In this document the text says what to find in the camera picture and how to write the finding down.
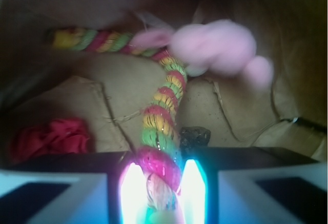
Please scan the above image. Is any pink plush bunny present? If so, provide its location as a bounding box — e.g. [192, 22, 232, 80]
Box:
[130, 19, 274, 90]

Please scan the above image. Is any red crumpled cloth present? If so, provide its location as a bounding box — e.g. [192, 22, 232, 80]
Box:
[10, 118, 90, 163]

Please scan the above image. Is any multicolored twisted rope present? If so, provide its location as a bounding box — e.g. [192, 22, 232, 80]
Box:
[47, 28, 189, 214]

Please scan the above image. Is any brown rough block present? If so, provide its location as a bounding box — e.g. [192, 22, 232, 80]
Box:
[179, 126, 211, 156]

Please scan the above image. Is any brown paper bag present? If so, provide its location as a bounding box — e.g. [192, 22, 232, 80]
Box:
[1, 0, 327, 164]

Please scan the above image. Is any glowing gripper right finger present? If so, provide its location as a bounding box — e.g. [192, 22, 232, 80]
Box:
[181, 147, 327, 223]

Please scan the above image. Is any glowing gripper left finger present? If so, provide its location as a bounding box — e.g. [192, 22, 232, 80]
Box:
[1, 151, 147, 223]

